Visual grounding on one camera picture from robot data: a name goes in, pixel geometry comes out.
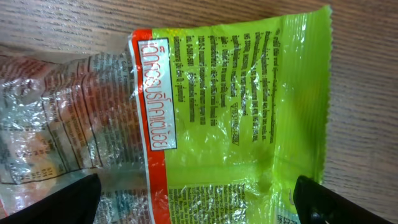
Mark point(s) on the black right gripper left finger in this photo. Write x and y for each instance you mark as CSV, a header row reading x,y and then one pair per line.
x,y
74,204

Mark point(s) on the green snack bag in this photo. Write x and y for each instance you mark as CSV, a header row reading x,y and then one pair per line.
x,y
196,125

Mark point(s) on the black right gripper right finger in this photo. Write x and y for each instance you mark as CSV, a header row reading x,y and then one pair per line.
x,y
316,204

